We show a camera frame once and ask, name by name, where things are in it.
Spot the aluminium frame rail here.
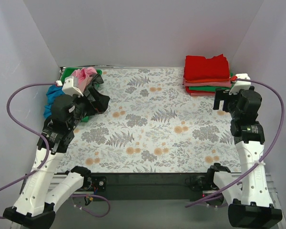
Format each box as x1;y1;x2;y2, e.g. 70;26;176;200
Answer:
46;171;286;229

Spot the green plastic tray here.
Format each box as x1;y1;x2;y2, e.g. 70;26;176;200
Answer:
58;67;102;123

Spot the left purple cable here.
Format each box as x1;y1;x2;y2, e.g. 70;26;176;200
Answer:
0;82;111;219

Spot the folded red t shirt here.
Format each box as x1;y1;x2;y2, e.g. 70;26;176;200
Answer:
185;86;196;94

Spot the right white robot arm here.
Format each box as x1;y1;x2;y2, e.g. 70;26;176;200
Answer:
206;87;283;229

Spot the blue t shirt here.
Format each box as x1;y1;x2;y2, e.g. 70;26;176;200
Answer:
43;85;64;119

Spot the floral table mat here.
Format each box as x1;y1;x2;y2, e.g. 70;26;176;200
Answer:
57;68;240;173

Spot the folded light pink t shirt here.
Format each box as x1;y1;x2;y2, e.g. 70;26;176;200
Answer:
190;92;215;96

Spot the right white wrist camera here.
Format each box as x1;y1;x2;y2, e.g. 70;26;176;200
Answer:
229;73;251;95

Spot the folded orange t shirt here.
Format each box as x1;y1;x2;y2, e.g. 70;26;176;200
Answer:
184;78;230;83

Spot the red t shirt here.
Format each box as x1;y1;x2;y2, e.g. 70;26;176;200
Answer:
185;86;196;94
184;54;230;80

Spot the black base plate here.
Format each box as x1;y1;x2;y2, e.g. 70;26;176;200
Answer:
81;173;218;201

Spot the grey t shirt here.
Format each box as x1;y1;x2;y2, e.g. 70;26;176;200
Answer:
85;73;104;89

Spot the folded green t shirt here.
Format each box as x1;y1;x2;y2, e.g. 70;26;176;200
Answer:
189;83;233;92

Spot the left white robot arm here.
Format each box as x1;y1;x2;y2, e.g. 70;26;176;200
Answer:
3;86;110;229

